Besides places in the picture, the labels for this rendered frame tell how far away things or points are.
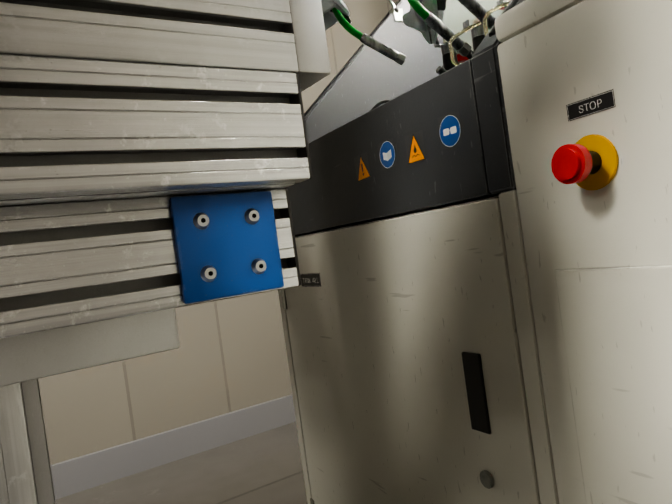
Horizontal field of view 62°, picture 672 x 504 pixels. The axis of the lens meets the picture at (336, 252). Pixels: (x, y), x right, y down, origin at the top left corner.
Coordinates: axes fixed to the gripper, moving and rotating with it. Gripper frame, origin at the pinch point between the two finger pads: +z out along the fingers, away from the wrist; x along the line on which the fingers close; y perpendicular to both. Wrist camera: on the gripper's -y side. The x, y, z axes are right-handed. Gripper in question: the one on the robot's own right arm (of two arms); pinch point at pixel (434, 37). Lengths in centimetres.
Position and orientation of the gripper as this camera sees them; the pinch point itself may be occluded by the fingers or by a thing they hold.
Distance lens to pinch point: 112.0
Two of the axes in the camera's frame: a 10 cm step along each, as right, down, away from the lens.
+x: 4.8, -0.6, -8.7
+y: -8.6, 1.2, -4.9
